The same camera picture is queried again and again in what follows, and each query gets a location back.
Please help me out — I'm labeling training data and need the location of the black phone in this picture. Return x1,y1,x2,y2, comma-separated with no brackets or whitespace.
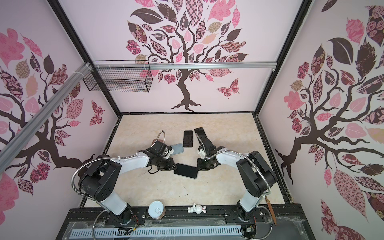
174,164,199,179
183,130,194,148
194,127,208,143

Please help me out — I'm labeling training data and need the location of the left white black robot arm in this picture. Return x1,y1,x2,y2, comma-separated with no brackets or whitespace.
71,131,177,223

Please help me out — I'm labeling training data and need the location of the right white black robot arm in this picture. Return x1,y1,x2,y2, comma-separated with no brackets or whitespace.
198,140,277,213

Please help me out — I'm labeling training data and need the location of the upper light blue phone case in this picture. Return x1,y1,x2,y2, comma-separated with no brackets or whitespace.
171,144,184,156

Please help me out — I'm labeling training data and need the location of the white rabbit figurine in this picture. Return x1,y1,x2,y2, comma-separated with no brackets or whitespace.
188,204,207,214

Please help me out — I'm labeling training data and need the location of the white round can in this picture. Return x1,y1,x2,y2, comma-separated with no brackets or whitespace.
148,201,166,220

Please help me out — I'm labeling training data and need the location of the brown wooden stick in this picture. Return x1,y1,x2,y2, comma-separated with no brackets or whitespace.
265,197,277,226

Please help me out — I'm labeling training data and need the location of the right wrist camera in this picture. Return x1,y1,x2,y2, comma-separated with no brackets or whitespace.
198,146,207,160

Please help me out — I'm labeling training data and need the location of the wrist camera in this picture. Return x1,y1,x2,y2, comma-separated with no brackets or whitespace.
163,146,174,159
198,146,207,160

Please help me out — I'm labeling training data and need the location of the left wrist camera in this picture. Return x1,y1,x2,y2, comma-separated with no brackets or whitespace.
163,146,174,159

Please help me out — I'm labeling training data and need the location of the white slotted cable duct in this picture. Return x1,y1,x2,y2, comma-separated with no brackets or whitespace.
68,226,243,240

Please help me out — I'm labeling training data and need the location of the black wire basket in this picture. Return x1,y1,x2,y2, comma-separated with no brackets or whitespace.
83,60,154,93

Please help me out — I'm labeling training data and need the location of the back aluminium rail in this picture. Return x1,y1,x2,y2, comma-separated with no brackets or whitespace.
94,62,277,70

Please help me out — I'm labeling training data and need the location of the aluminium rail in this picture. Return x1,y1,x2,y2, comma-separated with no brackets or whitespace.
94,62,277,70
1,63,92,173

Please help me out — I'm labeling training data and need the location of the left aluminium rail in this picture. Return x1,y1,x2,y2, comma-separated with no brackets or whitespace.
1,63,92,173

